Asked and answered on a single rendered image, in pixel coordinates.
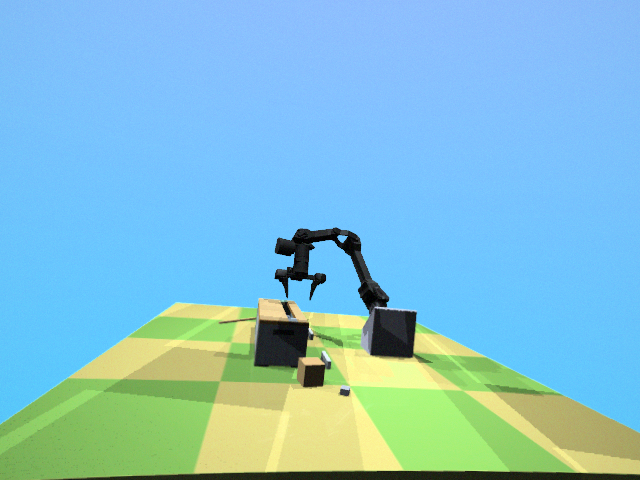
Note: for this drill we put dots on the brown cube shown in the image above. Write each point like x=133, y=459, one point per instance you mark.
x=310, y=371

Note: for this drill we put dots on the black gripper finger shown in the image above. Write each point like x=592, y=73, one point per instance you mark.
x=314, y=284
x=284, y=281

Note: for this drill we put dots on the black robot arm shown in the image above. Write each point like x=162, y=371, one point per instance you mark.
x=301, y=244

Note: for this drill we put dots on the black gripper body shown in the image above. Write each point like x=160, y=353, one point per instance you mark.
x=300, y=268

